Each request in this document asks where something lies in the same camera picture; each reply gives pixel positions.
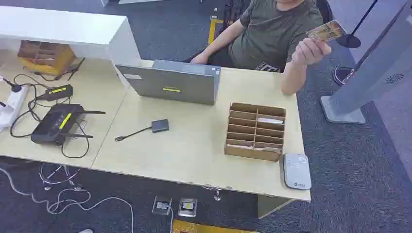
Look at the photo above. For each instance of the person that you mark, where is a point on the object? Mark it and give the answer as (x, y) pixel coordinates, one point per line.
(270, 35)

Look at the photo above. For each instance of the printed card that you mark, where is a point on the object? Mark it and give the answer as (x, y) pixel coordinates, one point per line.
(326, 31)

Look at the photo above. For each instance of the black office chair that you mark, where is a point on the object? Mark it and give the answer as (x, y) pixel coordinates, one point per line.
(324, 9)

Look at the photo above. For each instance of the black router with antennas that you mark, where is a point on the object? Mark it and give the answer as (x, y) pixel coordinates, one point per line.
(56, 123)

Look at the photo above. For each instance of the white desk shelf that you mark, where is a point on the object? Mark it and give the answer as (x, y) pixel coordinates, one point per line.
(69, 35)

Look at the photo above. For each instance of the black barrier post base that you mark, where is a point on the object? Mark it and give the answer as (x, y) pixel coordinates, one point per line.
(349, 41)

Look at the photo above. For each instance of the white card in box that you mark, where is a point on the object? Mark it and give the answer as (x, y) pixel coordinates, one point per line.
(269, 120)

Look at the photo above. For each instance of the white card reader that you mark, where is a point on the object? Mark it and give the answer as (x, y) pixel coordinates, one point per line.
(296, 171)

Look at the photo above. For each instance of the grey laptop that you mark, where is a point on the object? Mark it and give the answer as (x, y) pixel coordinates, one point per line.
(175, 85)

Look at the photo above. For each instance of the wooden compartment organizer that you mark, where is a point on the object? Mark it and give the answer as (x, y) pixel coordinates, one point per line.
(46, 56)

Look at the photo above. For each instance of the yellow floor mat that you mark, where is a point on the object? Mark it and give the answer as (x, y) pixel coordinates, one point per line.
(206, 227)

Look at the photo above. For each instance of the white power strip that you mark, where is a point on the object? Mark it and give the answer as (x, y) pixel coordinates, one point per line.
(11, 107)

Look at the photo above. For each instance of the black power brick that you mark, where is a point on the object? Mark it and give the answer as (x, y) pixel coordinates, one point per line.
(59, 92)

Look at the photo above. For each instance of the grey kiosk stand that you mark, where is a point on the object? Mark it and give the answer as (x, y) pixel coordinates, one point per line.
(373, 70)

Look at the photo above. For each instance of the silver floor socket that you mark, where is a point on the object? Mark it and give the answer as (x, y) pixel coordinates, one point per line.
(162, 205)
(187, 207)

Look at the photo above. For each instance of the wooden card box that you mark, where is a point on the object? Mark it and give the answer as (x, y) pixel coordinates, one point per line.
(255, 132)

